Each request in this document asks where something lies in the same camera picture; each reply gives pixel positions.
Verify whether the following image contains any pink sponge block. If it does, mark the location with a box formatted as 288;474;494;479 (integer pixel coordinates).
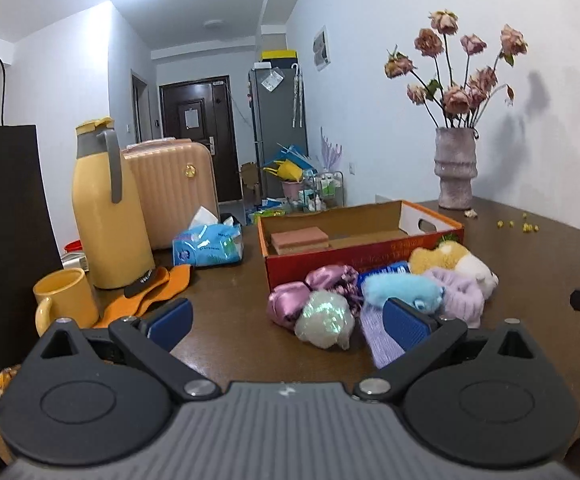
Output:
270;226;330;255

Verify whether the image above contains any black paper shopping bag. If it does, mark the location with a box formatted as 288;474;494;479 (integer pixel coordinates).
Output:
0;54;64;380

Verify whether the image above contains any yellow thermos jug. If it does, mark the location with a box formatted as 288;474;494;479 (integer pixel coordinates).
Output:
72;117;154;289

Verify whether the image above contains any blue tissue pack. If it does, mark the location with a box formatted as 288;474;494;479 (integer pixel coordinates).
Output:
172;206;243;268

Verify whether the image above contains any wire storage cart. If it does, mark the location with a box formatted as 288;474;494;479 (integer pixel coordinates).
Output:
299;171;345;212

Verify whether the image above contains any pink textured vase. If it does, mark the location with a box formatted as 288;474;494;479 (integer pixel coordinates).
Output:
434;128;478;210

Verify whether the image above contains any grey refrigerator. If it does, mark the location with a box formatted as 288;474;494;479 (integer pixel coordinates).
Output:
249;68;307;198

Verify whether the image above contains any small blue tissue packet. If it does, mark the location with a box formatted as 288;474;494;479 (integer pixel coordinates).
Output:
357;260;410;288

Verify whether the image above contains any lavender fuzzy headband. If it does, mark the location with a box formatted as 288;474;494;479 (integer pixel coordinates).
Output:
360;268;485;368

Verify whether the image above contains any snack packet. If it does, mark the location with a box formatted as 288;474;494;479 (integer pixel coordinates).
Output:
0;364;21;399

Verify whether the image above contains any yellow box on refrigerator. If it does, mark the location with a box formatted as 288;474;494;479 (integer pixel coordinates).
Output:
261;50;298;61

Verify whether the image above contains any yellow ceramic mug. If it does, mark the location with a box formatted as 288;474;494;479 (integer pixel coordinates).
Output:
33;268;99;336

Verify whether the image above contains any red cardboard box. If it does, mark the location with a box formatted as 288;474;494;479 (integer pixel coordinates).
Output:
256;200;465;289

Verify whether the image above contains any dark brown entrance door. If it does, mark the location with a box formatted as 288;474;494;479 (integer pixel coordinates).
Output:
159;76;242;204

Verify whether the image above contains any pink ribbed suitcase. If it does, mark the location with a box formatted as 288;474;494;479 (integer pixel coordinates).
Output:
122;138;218;249

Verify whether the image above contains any purple satin scrunchie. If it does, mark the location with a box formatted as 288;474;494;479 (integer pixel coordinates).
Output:
305;264;364;318
266;282;312;330

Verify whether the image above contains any yellow white plush alpaca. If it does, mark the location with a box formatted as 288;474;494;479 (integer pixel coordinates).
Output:
408;240;499;300

